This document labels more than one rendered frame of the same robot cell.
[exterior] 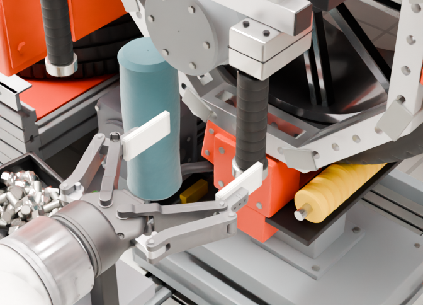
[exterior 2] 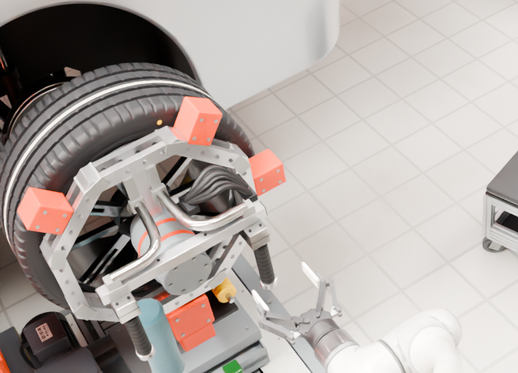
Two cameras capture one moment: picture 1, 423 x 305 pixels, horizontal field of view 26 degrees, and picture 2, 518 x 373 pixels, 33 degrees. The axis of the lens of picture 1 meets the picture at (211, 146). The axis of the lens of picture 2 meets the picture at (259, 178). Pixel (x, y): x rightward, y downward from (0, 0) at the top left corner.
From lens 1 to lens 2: 1.50 m
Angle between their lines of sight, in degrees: 46
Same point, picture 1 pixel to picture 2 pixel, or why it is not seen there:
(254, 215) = (206, 327)
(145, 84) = (163, 321)
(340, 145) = (233, 253)
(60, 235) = (337, 333)
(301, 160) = (219, 278)
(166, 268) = not seen: outside the picture
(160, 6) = (175, 274)
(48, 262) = (349, 340)
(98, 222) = (328, 320)
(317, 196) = (228, 286)
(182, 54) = (193, 282)
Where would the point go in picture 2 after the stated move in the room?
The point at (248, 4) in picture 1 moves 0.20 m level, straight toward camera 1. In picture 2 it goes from (243, 224) to (326, 240)
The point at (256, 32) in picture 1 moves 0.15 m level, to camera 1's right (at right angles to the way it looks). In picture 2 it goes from (258, 228) to (277, 182)
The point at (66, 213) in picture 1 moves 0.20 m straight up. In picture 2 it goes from (321, 330) to (311, 273)
